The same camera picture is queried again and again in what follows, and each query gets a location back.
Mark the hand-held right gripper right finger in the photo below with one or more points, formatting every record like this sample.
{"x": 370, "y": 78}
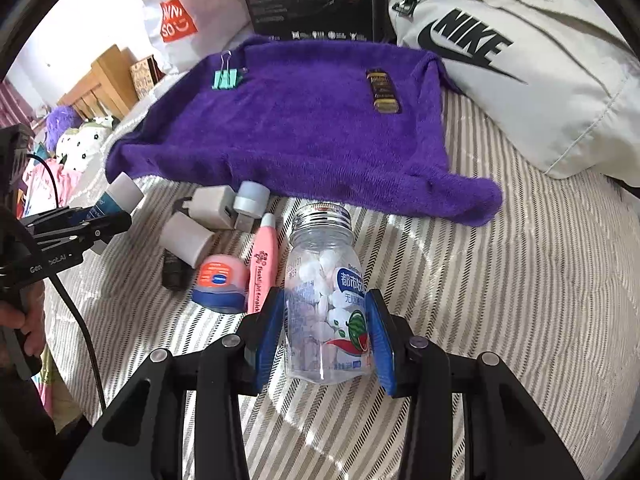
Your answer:
{"x": 382, "y": 345}

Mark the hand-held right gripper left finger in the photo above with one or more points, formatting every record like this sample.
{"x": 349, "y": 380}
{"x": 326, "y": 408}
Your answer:
{"x": 265, "y": 340}

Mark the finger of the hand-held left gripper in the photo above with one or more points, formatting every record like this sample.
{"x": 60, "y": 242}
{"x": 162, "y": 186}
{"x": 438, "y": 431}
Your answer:
{"x": 55, "y": 216}
{"x": 107, "y": 227}

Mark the blue tube with white cap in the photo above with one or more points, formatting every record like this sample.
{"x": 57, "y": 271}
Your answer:
{"x": 125, "y": 190}

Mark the pink lip balm jar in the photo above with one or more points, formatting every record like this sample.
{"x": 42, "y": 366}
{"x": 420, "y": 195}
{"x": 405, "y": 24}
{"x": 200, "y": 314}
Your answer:
{"x": 220, "y": 277}

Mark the pink pen-shaped earpick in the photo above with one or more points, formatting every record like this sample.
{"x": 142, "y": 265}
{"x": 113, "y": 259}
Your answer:
{"x": 262, "y": 255}

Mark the clear candy bottle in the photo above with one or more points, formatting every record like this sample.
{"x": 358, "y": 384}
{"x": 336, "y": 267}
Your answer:
{"x": 320, "y": 270}

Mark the white charger plug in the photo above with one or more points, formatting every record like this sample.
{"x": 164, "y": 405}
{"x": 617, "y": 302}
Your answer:
{"x": 212, "y": 207}

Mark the grey round plug-in light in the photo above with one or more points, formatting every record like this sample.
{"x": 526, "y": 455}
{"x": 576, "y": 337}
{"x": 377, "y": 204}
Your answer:
{"x": 250, "y": 197}

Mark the person's left hand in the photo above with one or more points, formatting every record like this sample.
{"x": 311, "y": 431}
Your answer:
{"x": 27, "y": 317}

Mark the pink patterned cloth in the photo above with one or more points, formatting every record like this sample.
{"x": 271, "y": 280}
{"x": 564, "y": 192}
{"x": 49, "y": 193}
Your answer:
{"x": 45, "y": 185}

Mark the white spotted plush toy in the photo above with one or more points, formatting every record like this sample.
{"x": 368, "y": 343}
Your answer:
{"x": 82, "y": 145}

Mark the purple plush toy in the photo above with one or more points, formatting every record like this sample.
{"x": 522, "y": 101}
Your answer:
{"x": 62, "y": 120}

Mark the wooden furniture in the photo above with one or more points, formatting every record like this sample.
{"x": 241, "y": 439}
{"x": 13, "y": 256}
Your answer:
{"x": 100, "y": 85}

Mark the brown patterned box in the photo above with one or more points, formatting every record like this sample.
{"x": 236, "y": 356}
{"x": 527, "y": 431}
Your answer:
{"x": 142, "y": 74}

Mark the green binder clip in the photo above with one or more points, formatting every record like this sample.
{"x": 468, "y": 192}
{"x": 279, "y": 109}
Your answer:
{"x": 227, "y": 80}

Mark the purple towel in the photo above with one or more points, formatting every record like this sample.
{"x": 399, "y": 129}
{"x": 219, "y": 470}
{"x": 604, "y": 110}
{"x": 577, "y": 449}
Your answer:
{"x": 310, "y": 125}

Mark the white bag with orange logo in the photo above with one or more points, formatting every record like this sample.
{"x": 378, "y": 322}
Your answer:
{"x": 210, "y": 10}

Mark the black gold lipstick tube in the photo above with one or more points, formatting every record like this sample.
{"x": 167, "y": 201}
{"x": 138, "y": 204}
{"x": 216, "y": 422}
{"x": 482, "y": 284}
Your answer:
{"x": 382, "y": 92}

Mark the grey bag with black logo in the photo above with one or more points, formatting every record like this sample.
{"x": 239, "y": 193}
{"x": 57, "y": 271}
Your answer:
{"x": 550, "y": 110}

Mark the black headphone box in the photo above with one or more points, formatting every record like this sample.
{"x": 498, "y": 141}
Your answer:
{"x": 305, "y": 0}

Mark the black plastic buckle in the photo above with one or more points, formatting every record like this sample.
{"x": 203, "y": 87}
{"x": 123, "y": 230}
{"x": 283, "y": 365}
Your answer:
{"x": 410, "y": 2}

